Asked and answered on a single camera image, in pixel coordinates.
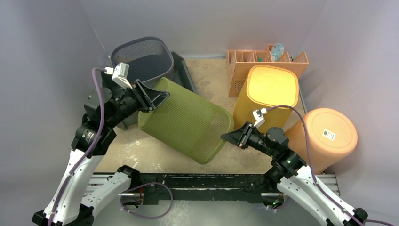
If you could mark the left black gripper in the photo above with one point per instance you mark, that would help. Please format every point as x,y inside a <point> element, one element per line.
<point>149,99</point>

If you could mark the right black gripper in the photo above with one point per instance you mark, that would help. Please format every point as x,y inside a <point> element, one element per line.
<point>245,135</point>

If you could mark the dark grey plastic bin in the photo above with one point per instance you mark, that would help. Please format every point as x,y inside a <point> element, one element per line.
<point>181,77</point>

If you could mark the grey mesh basket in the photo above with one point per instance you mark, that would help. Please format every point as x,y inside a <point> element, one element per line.
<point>148,58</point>

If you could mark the olive green mesh basket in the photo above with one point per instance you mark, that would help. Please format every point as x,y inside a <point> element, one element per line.
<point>187,122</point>

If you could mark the yellow mesh basket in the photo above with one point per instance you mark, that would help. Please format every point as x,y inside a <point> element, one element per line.
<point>275,89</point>

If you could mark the large orange plastic bucket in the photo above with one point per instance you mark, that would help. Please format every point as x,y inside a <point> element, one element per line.
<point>332,137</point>

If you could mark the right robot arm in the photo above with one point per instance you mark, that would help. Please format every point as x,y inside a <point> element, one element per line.
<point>291,175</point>

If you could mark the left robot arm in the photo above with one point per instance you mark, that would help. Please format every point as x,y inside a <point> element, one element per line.
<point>70,206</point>

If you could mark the pink perforated organizer crate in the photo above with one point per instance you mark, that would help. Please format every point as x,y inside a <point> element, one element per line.
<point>239,62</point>

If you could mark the light blue packet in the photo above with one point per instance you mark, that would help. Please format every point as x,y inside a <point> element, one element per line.
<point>277,51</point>

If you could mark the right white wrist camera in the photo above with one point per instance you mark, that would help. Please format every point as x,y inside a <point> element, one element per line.
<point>259,117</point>

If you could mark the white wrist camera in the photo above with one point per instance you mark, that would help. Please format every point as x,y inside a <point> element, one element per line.
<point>259,117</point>
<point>119,75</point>

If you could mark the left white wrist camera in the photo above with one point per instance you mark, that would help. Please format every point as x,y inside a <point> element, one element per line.
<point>119,75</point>

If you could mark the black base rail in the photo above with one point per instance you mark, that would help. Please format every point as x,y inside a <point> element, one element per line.
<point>251,188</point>

